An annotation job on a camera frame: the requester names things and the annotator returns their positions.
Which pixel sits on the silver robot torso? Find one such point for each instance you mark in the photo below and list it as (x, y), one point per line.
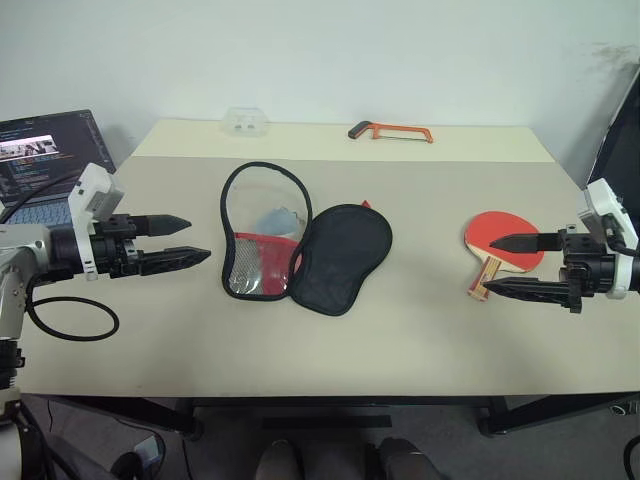
(7, 450)

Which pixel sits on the open laptop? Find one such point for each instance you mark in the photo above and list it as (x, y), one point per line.
(50, 130)

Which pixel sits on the orange hacksaw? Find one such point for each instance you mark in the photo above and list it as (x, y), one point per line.
(359, 130)

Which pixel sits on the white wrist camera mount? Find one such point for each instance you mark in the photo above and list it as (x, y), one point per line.
(597, 195)
(92, 187)

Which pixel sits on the clear plastic box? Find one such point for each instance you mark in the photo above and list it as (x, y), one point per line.
(245, 122)

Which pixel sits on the red table tennis paddle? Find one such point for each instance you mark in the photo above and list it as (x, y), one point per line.
(492, 227)

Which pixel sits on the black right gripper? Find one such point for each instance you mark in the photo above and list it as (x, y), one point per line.
(587, 270)

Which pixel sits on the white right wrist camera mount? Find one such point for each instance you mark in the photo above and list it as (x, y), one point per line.
(597, 195)

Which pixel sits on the black table frame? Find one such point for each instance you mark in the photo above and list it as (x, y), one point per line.
(500, 417)

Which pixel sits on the black clear paddle case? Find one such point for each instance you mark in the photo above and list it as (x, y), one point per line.
(340, 250)

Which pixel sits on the dark rounded shape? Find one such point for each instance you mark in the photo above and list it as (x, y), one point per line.
(279, 462)
(127, 467)
(407, 462)

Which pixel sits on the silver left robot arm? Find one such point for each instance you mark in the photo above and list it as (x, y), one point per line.
(20, 250)

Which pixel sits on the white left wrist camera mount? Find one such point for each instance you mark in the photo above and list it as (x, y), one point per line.
(92, 187)

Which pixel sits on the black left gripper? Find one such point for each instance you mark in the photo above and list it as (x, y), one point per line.
(112, 250)

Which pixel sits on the black monitor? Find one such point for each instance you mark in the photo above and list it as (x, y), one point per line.
(625, 150)

